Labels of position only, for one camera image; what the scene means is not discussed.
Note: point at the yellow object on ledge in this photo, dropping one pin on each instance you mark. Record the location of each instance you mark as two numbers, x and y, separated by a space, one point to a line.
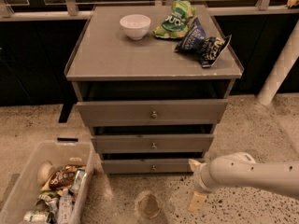
292 3

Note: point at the brown snack bag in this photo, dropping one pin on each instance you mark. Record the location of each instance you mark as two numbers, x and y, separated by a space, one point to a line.
62 178

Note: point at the white ceramic bowl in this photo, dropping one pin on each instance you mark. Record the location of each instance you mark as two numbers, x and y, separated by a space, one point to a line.
135 26

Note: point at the green snack packet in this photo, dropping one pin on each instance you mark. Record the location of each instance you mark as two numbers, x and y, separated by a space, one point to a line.
46 196

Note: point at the black chip bag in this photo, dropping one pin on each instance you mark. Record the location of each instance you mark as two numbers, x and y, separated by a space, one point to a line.
210 49

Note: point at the grey middle drawer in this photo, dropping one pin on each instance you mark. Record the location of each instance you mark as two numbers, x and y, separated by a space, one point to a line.
149 143

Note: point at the blue chip bag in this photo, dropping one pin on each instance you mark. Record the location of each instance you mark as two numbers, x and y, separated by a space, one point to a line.
191 41

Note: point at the clear plastic water bottle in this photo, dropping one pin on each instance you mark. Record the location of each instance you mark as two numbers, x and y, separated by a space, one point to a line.
65 207

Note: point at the silver can in bin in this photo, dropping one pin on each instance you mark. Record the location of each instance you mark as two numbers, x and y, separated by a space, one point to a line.
37 216

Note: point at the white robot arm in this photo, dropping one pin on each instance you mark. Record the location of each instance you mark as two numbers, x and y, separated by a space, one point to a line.
241 170

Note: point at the clear plastic storage bin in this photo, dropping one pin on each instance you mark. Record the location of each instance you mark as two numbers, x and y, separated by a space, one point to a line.
23 196

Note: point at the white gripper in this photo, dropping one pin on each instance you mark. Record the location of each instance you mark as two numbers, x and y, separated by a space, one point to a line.
198 178

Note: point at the grey drawer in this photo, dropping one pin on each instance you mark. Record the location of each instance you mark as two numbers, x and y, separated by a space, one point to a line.
152 112
154 166
149 143

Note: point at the green chip bag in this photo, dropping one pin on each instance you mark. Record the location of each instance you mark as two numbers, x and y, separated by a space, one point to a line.
175 26

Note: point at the grey top drawer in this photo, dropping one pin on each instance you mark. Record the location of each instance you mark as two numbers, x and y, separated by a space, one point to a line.
152 112

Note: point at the round floor drain cover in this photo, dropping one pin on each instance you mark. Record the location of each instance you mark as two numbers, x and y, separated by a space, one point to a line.
147 205

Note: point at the green soda can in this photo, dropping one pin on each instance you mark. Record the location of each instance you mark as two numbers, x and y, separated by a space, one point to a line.
79 177

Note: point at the grey drawer cabinet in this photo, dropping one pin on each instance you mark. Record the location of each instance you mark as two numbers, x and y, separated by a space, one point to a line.
109 66

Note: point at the white diagonal pillar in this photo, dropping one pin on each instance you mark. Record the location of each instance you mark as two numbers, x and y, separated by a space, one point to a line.
281 68

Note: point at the grey bottom drawer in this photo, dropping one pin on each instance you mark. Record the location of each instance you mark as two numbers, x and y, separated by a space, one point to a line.
154 166

